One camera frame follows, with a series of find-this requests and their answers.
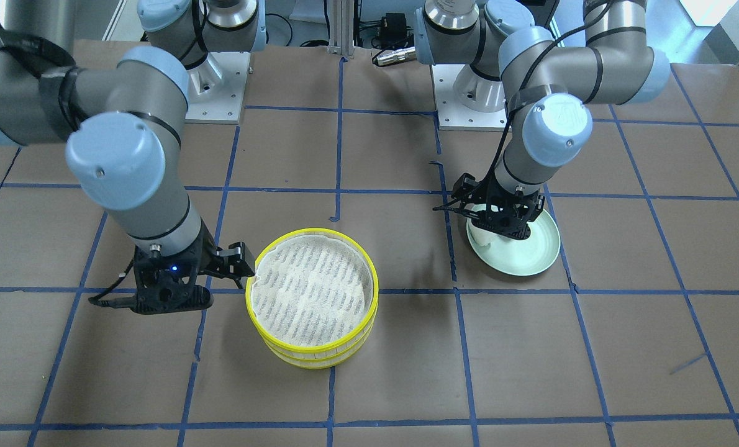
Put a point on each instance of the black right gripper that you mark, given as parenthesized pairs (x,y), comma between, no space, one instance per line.
(206,256)

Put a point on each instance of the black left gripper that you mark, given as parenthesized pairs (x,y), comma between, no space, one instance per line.
(467,186)

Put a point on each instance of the white top steamer cloth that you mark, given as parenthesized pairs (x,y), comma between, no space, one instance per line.
(310,290)

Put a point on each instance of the yellow top steamer layer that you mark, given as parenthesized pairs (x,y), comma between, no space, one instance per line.
(364,324)

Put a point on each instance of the yellow steamer layer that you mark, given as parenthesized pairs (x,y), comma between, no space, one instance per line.
(364,324)
(327,358)

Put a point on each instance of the white bun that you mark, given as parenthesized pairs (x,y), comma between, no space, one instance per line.
(480,237)

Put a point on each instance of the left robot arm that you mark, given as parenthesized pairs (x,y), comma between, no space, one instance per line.
(547,90)

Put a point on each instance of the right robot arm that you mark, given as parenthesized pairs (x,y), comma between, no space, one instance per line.
(122,131)

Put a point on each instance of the yellow bottom steamer layer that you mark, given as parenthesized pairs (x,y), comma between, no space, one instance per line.
(327,358)

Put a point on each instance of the light green plate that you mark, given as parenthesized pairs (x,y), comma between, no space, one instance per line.
(524,257)

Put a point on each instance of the silver cylindrical connector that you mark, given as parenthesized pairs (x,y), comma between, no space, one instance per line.
(392,57)

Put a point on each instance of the black power adapter box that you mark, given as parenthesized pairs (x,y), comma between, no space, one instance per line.
(393,28)

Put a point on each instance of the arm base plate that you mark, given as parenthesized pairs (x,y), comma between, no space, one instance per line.
(466,101)
(217,89)

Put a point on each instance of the aluminium frame post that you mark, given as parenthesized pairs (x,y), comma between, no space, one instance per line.
(341,27)

